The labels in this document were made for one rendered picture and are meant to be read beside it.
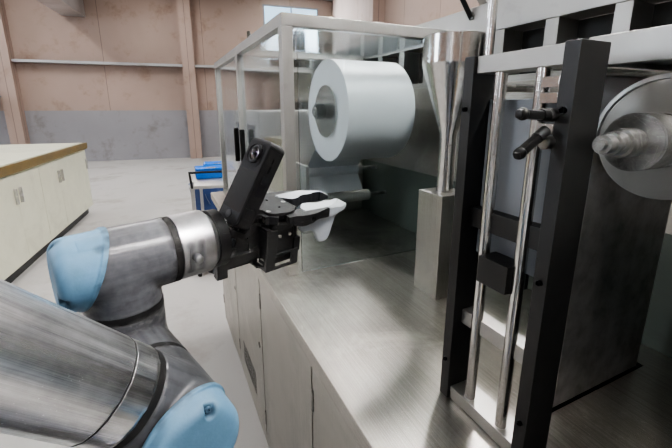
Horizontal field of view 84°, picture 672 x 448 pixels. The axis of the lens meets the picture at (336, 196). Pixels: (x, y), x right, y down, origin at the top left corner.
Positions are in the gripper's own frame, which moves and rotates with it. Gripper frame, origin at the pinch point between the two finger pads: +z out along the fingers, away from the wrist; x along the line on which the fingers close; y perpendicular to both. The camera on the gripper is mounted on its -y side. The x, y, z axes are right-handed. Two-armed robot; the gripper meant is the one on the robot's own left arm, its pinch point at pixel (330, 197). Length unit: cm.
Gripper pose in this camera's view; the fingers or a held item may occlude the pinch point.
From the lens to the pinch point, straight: 58.0
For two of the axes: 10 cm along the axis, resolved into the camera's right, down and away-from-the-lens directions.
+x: 6.8, 3.0, -6.7
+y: -1.0, 9.4, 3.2
